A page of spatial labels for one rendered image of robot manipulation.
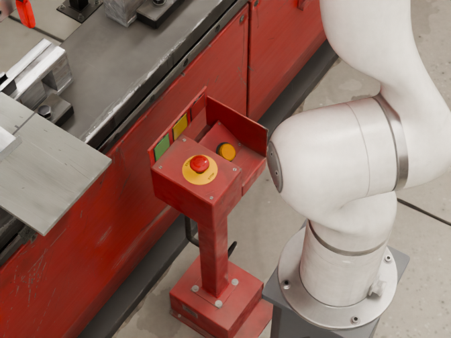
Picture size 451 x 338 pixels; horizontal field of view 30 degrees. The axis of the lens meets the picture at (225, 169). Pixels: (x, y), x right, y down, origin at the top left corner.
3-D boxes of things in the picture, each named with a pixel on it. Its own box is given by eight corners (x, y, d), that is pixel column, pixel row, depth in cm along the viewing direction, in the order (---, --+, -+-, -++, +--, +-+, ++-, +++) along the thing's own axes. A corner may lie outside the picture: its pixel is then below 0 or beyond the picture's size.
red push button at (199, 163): (202, 182, 171) (201, 173, 168) (186, 173, 172) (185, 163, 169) (213, 169, 172) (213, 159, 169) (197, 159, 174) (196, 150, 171)
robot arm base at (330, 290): (415, 255, 136) (439, 197, 121) (365, 352, 128) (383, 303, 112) (311, 204, 142) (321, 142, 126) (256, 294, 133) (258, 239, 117)
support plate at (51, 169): (43, 237, 140) (43, 234, 139) (-69, 161, 148) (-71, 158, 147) (112, 162, 148) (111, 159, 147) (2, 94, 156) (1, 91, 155)
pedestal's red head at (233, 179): (213, 233, 177) (212, 189, 162) (154, 196, 182) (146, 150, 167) (266, 167, 186) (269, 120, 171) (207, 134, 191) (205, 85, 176)
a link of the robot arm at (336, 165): (405, 245, 117) (441, 149, 96) (276, 275, 114) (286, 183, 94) (376, 174, 123) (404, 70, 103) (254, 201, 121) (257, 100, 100)
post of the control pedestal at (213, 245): (217, 298, 228) (213, 196, 182) (201, 288, 229) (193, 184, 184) (229, 284, 230) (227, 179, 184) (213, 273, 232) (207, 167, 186)
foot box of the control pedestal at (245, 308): (241, 361, 230) (241, 345, 220) (168, 313, 238) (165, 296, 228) (280, 306, 239) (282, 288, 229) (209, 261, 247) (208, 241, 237)
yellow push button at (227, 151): (224, 165, 182) (229, 164, 180) (212, 153, 181) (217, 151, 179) (234, 153, 184) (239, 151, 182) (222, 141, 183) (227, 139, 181)
